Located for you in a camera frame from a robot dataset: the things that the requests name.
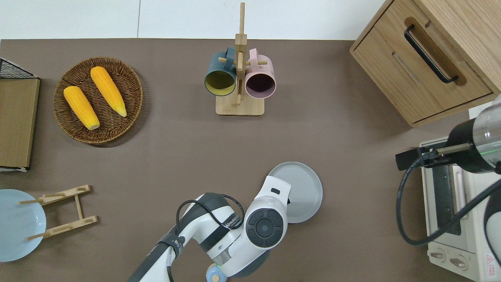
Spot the wooden board in basket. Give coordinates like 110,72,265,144
0,78,41,169

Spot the round wicker tray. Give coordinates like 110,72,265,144
53,57,144,145

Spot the black cabinet handle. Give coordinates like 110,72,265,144
404,24,459,84

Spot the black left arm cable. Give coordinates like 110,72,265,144
166,193,246,282

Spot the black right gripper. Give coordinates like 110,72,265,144
395,146,449,172

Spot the long pointed corn cob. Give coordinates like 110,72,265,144
90,66,128,118

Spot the light blue plate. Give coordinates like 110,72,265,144
0,189,47,262

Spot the cream toaster oven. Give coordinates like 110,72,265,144
419,137,501,282

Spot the pink mug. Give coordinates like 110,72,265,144
244,48,277,99

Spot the wooden cabinet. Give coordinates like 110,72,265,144
349,0,501,128

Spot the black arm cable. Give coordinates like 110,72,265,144
396,157,501,247
166,193,246,282

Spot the wooden plate rack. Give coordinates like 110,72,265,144
18,184,99,241

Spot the wooden mug rack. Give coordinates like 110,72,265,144
215,2,269,116

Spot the gray round plate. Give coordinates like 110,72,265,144
268,161,324,224

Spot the dark teal mug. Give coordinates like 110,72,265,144
204,47,238,97

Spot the short blunt corn cob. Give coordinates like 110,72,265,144
63,85,101,131

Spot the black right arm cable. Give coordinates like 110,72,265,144
396,157,501,247

